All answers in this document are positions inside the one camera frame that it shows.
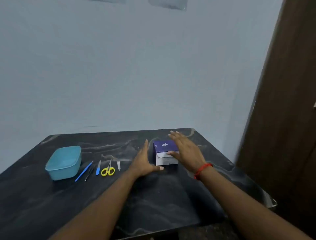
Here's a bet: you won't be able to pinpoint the person's left hand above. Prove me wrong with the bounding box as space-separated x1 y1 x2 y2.
128 139 164 178

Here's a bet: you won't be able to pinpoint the person's right hand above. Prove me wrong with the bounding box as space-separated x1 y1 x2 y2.
167 131 207 175

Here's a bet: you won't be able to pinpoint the person's left forearm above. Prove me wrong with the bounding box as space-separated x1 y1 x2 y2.
48 169 142 240

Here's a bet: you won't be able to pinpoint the person's right forearm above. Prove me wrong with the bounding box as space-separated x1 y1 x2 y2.
197 166 313 240

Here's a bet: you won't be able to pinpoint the purple and white box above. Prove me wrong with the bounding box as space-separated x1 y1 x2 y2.
153 140 180 166

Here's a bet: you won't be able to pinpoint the metal tweezers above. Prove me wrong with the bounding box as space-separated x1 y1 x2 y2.
85 165 96 182

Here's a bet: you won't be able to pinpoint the teal plastic container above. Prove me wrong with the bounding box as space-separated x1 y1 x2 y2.
45 146 82 181

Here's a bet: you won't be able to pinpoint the dark brown wooden door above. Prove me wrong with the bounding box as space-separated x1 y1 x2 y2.
236 0 316 240

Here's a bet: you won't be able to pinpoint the red thread bracelet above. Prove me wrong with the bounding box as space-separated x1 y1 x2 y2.
194 163 213 180

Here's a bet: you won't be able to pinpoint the yellow handled scissors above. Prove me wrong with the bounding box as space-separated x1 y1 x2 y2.
101 159 115 177

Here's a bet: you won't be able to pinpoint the blue handled thin tool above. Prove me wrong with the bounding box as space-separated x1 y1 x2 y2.
75 161 94 182

